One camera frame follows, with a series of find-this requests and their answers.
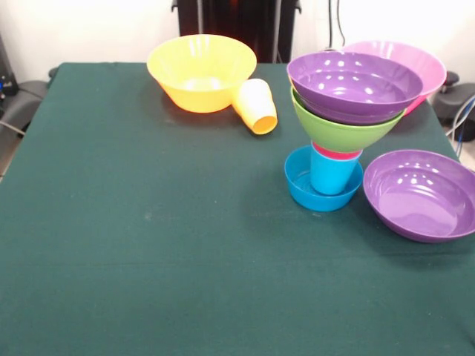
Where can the blue bowl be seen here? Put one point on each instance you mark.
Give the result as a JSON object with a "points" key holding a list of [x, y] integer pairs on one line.
{"points": [[300, 196]]}

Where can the orange cup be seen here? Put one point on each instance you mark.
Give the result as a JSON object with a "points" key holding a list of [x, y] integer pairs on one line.
{"points": [[256, 111]]}

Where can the orange bowl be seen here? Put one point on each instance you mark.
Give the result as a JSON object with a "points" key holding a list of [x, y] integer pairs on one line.
{"points": [[200, 100]]}

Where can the blue cup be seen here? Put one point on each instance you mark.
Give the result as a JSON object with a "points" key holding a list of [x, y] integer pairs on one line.
{"points": [[332, 178]]}

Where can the red cup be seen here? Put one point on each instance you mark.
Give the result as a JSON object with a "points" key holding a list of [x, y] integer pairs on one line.
{"points": [[335, 153]]}

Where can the green bowl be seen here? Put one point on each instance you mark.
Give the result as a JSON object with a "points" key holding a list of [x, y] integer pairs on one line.
{"points": [[341, 135]]}

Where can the purple bowl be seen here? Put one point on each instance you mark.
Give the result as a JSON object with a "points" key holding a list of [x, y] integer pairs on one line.
{"points": [[419, 207], [334, 85]]}

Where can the pink bowl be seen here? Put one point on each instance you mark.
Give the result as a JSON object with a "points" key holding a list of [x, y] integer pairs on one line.
{"points": [[430, 70]]}

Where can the black computer tower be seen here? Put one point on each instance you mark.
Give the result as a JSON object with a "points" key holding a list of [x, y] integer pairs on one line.
{"points": [[7, 74]]}

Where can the dark green tablecloth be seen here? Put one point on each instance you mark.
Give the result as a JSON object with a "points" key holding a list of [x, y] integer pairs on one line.
{"points": [[148, 296]]}

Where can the black knobbed device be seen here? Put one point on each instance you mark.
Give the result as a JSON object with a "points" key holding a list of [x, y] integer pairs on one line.
{"points": [[464, 100]]}

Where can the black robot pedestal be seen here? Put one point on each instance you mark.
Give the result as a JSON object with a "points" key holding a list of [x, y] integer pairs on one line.
{"points": [[241, 22]]}

